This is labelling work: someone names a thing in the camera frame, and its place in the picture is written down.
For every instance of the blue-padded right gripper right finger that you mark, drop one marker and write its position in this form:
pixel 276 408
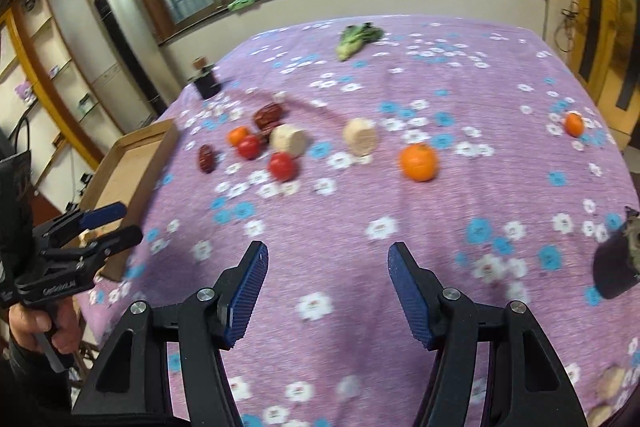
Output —
pixel 526 383

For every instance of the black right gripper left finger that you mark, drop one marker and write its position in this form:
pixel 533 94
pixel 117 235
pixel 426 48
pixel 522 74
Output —
pixel 129 382

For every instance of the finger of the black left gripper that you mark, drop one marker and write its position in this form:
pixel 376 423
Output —
pixel 61 230
pixel 106 255

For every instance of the dark red jujube date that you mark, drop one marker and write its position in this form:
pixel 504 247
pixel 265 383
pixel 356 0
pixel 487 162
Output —
pixel 207 158

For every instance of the red cherry tomato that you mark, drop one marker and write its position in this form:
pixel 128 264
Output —
pixel 250 147
pixel 282 167

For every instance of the white yam chunk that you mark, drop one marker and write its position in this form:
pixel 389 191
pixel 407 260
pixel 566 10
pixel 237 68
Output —
pixel 287 138
pixel 361 136

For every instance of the large dark red jujube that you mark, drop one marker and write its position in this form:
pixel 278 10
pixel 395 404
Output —
pixel 267 115

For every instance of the small orange tangerine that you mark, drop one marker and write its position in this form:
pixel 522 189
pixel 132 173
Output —
pixel 574 125

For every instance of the small dark red jujube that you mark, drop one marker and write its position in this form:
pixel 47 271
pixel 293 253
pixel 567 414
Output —
pixel 264 135

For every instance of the person's left hand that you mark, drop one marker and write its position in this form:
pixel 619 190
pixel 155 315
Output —
pixel 26 323

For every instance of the cardboard tray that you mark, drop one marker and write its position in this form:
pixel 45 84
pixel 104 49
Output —
pixel 129 173

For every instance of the black cylindrical object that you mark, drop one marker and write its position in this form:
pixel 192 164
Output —
pixel 615 266

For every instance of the white standing air conditioner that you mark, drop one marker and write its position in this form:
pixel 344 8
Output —
pixel 129 35

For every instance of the black holder with cork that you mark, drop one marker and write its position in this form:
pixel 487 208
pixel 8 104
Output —
pixel 204 79

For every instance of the purple floral tablecloth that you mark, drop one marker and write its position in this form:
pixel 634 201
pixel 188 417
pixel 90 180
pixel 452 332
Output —
pixel 516 211

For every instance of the green cloth on windowsill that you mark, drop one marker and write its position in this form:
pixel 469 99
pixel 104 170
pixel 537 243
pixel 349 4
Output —
pixel 239 5

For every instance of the green bok choy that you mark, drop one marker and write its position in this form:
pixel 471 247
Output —
pixel 355 37

